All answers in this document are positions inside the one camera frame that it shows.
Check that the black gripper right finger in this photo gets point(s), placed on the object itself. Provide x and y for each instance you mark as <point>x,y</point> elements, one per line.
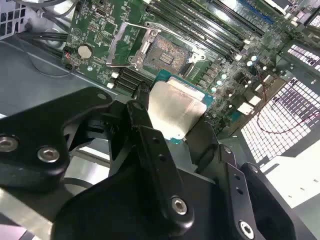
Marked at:
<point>265,205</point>

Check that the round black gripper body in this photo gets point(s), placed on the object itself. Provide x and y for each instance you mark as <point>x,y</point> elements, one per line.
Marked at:
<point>120,205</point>

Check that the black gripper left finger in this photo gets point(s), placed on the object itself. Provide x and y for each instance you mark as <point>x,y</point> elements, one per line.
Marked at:
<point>37,130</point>

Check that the silver topped CPU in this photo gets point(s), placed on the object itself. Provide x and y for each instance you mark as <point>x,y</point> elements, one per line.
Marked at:
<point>175,107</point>

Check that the metal socket cover frame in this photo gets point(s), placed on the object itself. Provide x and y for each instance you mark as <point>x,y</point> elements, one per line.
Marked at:
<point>116,42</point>

